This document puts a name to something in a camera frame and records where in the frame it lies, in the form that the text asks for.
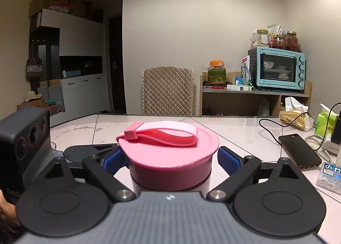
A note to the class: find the person's left hand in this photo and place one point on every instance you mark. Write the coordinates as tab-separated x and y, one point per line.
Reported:
6	209

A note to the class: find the teal toaster oven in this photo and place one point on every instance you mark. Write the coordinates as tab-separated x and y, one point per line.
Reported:
277	69

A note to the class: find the pickle jar with orange lid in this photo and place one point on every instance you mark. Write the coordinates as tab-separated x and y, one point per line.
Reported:
217	73

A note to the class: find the white plastic bag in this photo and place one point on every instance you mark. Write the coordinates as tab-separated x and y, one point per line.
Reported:
293	102

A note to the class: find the glass jar of pale nuts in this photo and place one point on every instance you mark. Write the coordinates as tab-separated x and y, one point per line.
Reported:
262	39

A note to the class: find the black smartphone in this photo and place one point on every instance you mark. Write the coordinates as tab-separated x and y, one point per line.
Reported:
299	150

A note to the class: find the dark door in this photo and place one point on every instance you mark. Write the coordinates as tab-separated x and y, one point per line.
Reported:
117	65

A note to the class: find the yellow snack bag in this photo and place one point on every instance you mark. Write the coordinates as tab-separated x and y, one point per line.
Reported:
295	120

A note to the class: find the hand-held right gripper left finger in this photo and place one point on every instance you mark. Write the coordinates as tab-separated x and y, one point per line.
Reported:
113	160

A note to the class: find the black charger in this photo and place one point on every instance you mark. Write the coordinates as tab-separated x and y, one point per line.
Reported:
336	129

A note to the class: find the flat white box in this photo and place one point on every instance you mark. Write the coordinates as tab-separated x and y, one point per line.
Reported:
238	87

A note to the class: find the large glass jar red contents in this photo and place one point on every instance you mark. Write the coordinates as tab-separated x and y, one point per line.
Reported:
292	41

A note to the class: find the clear cotton swab box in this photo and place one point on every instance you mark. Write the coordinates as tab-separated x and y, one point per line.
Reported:
329	177

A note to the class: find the white and black cabinet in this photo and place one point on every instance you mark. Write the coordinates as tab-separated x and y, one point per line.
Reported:
80	47

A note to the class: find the pink printed thermos bottle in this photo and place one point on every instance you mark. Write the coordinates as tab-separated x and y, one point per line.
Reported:
170	186

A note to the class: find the red scissors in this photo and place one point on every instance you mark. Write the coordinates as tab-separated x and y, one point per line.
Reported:
218	87

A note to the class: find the small glass jar red contents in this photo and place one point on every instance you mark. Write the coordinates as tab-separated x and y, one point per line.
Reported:
278	43

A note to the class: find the red white snack package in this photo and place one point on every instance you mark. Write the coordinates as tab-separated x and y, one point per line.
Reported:
245	70

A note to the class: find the white power strip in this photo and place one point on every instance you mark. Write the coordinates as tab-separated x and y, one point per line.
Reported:
333	148

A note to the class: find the cardboard boxes on cabinet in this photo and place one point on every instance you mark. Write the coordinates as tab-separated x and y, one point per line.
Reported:
53	5

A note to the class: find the green tissue box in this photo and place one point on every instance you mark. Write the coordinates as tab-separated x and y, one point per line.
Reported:
323	124

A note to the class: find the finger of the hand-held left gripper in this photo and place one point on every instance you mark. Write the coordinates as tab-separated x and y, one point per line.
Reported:
113	147

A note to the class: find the grey hanging bag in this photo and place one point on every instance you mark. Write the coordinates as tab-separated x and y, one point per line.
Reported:
34	66

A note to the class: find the straw hat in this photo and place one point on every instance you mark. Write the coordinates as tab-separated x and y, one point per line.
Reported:
31	97

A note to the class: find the white paper pouch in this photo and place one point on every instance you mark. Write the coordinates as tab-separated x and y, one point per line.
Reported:
274	29

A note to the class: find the quilted beige chair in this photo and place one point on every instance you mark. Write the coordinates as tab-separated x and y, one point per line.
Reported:
167	92

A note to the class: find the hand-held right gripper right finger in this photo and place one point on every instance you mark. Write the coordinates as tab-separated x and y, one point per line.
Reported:
229	160

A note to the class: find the wooden shelf unit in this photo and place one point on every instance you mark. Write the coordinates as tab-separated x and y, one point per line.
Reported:
239	100

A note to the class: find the brown cardboard box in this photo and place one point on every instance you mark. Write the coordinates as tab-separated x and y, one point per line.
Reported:
32	105

